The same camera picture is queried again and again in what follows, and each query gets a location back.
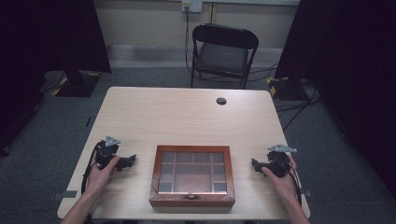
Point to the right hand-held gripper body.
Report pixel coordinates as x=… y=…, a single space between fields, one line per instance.
x=279 y=160

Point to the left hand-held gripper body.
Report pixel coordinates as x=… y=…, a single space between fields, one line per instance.
x=106 y=151

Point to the wooden box with glass lid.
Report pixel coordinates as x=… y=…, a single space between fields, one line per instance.
x=192 y=175

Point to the person's right hand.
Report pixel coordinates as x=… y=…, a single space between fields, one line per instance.
x=281 y=183

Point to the person's left hand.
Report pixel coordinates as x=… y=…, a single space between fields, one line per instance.
x=101 y=175

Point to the black tape strip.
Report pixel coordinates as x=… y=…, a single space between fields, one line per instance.
x=65 y=195

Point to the wooden table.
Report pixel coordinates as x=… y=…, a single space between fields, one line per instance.
x=186 y=124

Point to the black stand base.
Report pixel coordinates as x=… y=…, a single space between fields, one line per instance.
x=285 y=88
x=77 y=84

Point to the dark curtain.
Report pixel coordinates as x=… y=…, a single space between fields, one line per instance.
x=345 y=77
x=46 y=56

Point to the black folding chair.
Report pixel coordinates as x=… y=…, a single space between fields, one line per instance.
x=222 y=56

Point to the white wall socket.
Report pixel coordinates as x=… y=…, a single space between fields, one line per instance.
x=191 y=5

